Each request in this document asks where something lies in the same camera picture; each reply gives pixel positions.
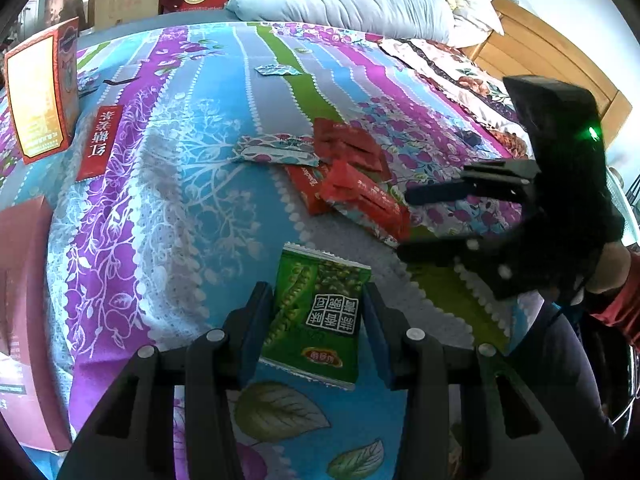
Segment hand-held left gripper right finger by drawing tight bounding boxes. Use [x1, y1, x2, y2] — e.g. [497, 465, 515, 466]
[362, 284, 586, 480]

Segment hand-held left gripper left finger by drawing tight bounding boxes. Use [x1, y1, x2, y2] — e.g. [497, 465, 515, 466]
[57, 281, 275, 480]

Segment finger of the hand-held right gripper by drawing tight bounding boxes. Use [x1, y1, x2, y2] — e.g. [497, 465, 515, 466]
[397, 224, 547, 302]
[405, 160, 542, 206]

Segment green pea snack packet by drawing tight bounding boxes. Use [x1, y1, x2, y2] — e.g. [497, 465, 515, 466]
[259, 242, 374, 392]

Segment person's right forearm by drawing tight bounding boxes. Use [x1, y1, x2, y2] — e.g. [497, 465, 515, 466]
[586, 241, 640, 347]

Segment floral patchwork quilt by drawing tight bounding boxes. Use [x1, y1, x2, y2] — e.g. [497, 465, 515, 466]
[379, 36, 532, 157]

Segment orange red snack packet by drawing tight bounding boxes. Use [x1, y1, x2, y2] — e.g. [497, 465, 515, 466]
[284, 162, 332, 217]

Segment wooden headboard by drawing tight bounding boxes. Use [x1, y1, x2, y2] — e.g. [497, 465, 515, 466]
[459, 0, 634, 137]

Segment pale patterned sachet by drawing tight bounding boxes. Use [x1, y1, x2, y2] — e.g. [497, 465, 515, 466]
[234, 132, 322, 167]

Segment person's leg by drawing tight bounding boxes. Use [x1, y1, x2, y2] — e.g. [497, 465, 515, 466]
[507, 300, 628, 480]

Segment small teal sachet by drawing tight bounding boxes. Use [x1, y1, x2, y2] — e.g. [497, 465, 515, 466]
[254, 62, 304, 77]

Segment pink cardboard box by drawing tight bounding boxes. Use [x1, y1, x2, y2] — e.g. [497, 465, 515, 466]
[0, 195, 72, 452]

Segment flat red sugar packet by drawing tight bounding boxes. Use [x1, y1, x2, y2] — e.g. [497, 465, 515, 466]
[76, 105, 124, 182]

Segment yellow box with red border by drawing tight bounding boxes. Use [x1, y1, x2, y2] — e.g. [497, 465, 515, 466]
[4, 17, 81, 165]

